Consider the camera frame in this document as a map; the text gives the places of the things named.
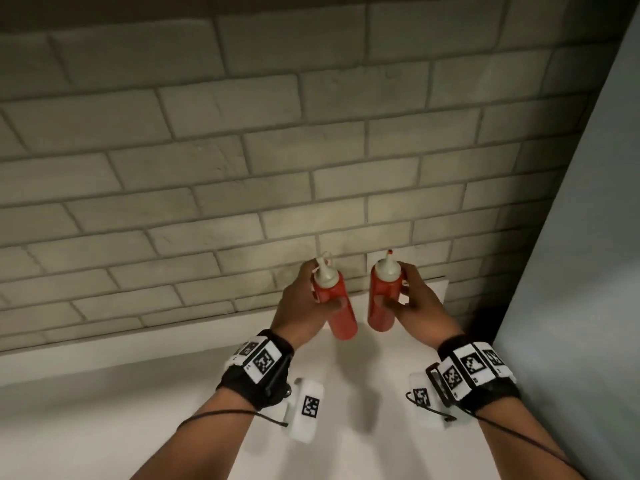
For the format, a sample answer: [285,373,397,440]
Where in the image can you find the black left wrist band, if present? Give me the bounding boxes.
[215,328,296,411]

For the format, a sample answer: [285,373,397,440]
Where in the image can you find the person's left hand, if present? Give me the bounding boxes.
[269,259,345,351]

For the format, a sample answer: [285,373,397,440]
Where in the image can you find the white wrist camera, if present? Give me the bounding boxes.
[405,370,473,431]
[281,378,326,444]

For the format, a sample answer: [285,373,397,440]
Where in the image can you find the white countertop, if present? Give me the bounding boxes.
[0,277,506,480]

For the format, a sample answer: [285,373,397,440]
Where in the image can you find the red squeeze bottle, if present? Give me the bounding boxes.
[367,249,403,333]
[311,252,359,341]

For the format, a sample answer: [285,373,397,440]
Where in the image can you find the black right wrist band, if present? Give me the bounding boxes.
[425,334,522,415]

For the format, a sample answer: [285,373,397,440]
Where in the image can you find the person's right hand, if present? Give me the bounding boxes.
[373,263,465,351]

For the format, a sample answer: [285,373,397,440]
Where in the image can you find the person's left forearm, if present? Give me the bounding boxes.
[131,387,257,480]

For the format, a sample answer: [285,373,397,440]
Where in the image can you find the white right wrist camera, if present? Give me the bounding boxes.
[405,370,473,431]

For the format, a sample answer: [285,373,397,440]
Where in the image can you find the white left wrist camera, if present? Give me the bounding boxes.
[281,378,326,444]

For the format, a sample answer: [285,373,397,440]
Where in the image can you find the black wrist band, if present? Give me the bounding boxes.
[215,328,296,411]
[425,334,522,415]

